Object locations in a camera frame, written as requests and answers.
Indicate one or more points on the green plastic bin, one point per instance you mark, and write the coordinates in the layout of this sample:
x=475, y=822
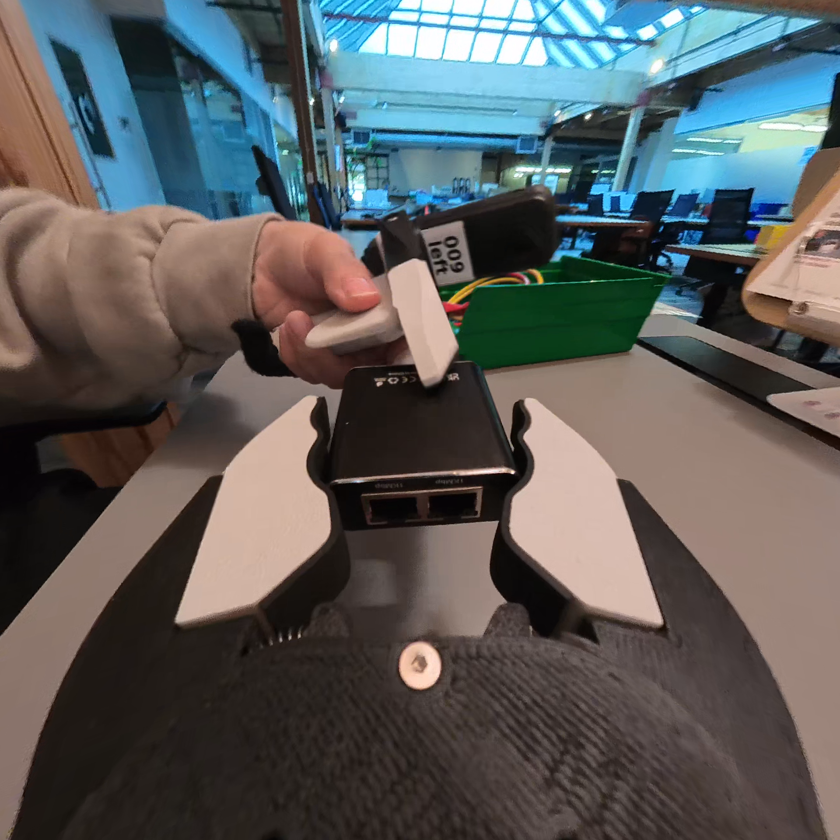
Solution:
x=565, y=309

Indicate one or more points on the person's left hand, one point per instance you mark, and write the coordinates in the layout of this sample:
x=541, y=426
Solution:
x=309, y=282

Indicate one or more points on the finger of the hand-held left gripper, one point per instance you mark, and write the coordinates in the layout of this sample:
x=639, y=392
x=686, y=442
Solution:
x=423, y=322

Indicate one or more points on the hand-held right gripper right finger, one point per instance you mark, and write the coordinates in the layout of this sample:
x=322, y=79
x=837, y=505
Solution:
x=584, y=525

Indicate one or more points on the black office chair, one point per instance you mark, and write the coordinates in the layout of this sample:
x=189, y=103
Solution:
x=53, y=486

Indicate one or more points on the person's left forearm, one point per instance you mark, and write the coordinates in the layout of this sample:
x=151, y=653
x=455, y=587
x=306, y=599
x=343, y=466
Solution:
x=118, y=295

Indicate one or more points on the black ethernet splitter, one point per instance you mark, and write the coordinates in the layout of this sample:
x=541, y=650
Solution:
x=420, y=420

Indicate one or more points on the wooden door panel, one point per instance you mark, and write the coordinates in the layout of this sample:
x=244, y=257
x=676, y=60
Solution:
x=46, y=145

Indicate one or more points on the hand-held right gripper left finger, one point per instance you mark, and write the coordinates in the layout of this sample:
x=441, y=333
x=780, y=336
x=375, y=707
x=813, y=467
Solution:
x=256, y=525

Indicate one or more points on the white stand base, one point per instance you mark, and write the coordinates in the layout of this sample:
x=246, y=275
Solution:
x=807, y=410

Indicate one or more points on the instruction sheet board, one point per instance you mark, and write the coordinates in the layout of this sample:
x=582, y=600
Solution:
x=801, y=263

